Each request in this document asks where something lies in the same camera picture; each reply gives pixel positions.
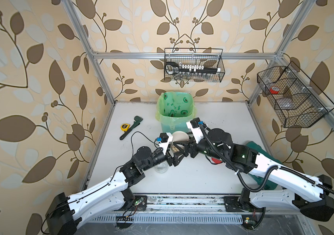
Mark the red jar lid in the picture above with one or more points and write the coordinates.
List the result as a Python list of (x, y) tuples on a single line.
[(216, 161)]

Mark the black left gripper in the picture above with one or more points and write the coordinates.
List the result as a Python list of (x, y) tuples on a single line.
[(172, 160)]

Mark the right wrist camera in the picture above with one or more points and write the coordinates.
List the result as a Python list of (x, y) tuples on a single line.
[(196, 126)]

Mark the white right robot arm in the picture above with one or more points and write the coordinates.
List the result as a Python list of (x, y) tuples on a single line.
[(266, 182)]

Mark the beige lid jar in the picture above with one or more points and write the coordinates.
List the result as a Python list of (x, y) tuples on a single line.
[(179, 137), (161, 168)]

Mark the black wire basket wall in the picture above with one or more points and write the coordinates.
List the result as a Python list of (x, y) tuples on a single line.
[(301, 101), (194, 64)]

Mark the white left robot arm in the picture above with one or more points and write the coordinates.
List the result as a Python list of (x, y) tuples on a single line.
[(67, 214)]

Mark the black wire basket right wall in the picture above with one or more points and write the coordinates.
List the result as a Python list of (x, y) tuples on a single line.
[(301, 101)]

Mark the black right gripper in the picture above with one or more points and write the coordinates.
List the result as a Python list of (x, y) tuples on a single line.
[(187, 148)]

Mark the black socket set rail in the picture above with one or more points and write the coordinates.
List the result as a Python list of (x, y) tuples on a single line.
[(173, 68)]

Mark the black wire basket back wall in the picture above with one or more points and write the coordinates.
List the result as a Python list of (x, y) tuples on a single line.
[(194, 64)]

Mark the green bin with bag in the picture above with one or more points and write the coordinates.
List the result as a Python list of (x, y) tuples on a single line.
[(174, 110)]

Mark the red object in basket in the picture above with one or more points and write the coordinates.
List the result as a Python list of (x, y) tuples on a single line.
[(274, 90)]

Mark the yellow tape measure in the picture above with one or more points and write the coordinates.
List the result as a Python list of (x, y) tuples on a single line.
[(125, 127)]

